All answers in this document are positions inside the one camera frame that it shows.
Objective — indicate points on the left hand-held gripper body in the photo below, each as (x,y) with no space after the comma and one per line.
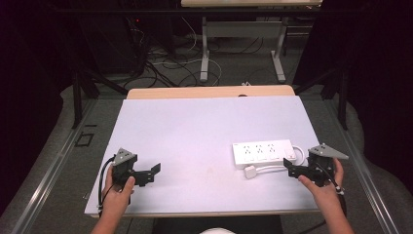
(124,157)

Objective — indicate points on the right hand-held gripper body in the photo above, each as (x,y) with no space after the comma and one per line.
(321,162)

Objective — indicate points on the person's right hand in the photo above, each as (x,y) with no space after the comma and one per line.
(326,195)

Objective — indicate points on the person's left hand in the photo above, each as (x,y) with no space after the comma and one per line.
(117,200)

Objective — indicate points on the white power strip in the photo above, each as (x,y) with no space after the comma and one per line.
(259,152)

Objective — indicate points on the white power plug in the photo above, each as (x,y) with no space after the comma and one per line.
(250,172)

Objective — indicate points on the white table mat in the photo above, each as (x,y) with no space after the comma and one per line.
(201,146)

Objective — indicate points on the black metal stand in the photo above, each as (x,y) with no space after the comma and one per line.
(81,94)
(341,94)

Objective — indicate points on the person's white clothing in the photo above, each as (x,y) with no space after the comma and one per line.
(217,231)

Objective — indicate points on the dark curtain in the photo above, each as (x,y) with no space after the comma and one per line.
(29,81)
(373,65)

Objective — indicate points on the white-legged background desk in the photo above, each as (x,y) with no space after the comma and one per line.
(242,29)

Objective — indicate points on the black horizontal metal bar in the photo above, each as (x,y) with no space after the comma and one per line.
(181,11)

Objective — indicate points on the metal floor rail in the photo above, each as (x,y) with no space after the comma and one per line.
(363,169)
(55,162)

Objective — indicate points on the black floor socket frame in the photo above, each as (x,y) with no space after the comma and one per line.
(84,139)

